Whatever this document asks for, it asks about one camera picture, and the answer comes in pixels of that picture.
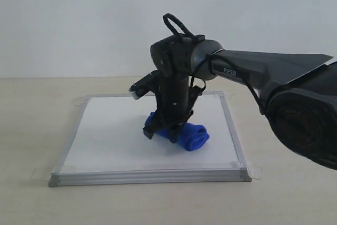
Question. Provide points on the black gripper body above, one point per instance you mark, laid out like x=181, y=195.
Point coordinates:
x=177, y=99

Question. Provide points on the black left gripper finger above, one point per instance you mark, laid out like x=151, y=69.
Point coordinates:
x=151, y=127

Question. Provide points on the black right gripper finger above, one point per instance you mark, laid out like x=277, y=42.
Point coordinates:
x=175, y=131

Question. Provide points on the blue microfibre cloth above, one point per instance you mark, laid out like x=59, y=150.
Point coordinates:
x=191, y=138

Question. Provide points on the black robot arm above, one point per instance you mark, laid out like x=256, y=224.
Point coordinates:
x=295, y=92

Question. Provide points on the clear tape back right corner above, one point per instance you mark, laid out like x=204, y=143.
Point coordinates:
x=220, y=94

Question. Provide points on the clear tape corner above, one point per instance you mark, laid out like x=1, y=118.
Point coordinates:
x=80, y=101
x=248, y=172
x=45, y=173
x=220, y=94

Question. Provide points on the clear tape back left corner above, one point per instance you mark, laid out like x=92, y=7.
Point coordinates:
x=80, y=101

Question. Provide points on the clear tape front right corner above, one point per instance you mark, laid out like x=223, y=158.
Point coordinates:
x=248, y=172

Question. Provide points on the clear tape front left corner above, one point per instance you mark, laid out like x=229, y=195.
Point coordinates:
x=45, y=173

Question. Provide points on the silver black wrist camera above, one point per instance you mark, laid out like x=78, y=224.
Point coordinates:
x=148, y=83

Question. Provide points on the white board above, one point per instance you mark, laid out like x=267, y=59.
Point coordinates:
x=107, y=145

